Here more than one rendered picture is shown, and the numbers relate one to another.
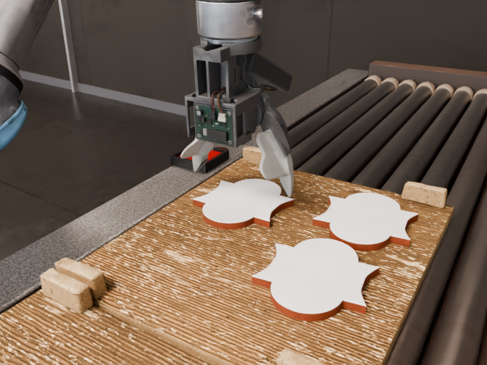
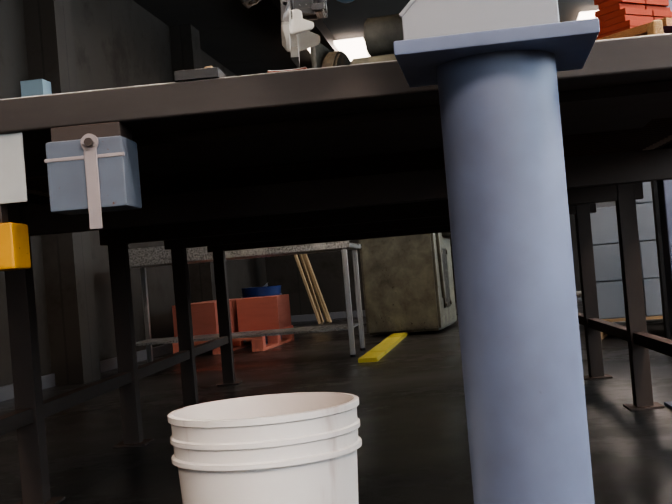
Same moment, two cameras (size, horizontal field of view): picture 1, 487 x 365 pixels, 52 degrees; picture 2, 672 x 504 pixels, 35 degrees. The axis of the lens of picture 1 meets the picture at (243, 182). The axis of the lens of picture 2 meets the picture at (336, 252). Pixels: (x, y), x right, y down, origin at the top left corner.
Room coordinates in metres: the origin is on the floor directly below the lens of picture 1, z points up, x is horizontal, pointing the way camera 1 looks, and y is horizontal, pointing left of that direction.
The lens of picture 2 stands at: (1.46, 1.82, 0.57)
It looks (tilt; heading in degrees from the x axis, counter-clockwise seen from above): 1 degrees up; 244
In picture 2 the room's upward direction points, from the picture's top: 5 degrees counter-clockwise
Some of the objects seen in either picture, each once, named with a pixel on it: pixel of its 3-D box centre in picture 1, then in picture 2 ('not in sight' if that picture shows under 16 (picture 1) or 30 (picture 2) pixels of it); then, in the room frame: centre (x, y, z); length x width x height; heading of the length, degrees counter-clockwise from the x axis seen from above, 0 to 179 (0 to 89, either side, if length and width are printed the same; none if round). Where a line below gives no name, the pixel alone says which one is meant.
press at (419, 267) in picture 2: not in sight; (396, 176); (-3.29, -6.44, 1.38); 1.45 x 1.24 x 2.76; 57
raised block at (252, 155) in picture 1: (259, 156); not in sight; (0.77, -0.03, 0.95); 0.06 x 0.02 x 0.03; 59
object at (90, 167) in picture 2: not in sight; (93, 178); (1.01, -0.02, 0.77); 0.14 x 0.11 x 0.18; 149
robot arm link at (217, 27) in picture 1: (232, 19); not in sight; (0.59, 0.01, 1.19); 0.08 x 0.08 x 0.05
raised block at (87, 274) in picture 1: (80, 277); not in sight; (0.44, 0.17, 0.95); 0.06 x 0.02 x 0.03; 59
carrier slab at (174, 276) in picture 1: (276, 243); not in sight; (0.53, -0.04, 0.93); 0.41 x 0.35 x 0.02; 149
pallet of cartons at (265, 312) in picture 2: not in sight; (235, 324); (-1.74, -6.69, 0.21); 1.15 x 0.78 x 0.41; 55
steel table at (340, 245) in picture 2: not in sight; (241, 301); (-1.24, -5.19, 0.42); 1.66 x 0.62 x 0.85; 145
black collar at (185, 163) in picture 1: (200, 157); (200, 77); (0.83, 0.08, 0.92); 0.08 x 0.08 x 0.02; 59
